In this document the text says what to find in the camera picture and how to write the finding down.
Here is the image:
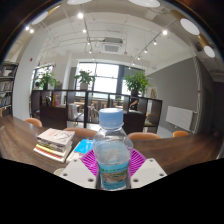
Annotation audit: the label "person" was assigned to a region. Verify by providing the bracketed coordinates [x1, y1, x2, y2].
[129, 96, 140, 111]

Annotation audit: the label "large bushy potted plant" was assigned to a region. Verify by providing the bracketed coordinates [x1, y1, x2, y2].
[123, 70, 151, 98]

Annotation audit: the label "small ceiling spotlights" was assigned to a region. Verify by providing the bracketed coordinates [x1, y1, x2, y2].
[24, 12, 169, 61]

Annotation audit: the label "white wall radiator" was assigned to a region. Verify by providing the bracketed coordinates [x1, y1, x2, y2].
[165, 105, 195, 132]

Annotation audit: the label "red edged white book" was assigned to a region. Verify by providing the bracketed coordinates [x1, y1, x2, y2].
[33, 147, 69, 164]

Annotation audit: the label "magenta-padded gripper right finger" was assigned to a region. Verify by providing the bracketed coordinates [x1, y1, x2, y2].
[129, 148, 168, 190]

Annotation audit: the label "ceiling air conditioner unit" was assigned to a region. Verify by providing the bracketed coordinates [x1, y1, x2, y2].
[100, 37, 125, 55]

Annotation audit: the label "tall bookshelf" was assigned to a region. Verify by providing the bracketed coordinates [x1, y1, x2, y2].
[0, 61, 19, 118]

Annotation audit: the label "white covered book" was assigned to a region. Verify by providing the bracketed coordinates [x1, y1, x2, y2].
[36, 127, 76, 147]

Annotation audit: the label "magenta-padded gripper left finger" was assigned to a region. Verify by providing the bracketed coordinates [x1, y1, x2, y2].
[59, 148, 101, 190]

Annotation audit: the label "potted plant in white pot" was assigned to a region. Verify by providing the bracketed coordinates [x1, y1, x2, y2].
[73, 69, 96, 91]

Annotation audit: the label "low black shelf unit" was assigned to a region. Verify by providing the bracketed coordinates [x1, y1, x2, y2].
[30, 89, 164, 135]

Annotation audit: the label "orange chairs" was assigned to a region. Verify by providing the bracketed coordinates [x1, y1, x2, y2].
[23, 117, 190, 141]

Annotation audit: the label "clear water bottle blue cap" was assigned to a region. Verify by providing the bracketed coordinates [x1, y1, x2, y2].
[92, 107, 134, 192]

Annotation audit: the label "yellow spined book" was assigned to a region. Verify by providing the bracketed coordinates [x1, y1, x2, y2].
[35, 143, 72, 156]

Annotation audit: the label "small leafy potted plant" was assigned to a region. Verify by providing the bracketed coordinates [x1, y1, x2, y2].
[35, 71, 59, 91]

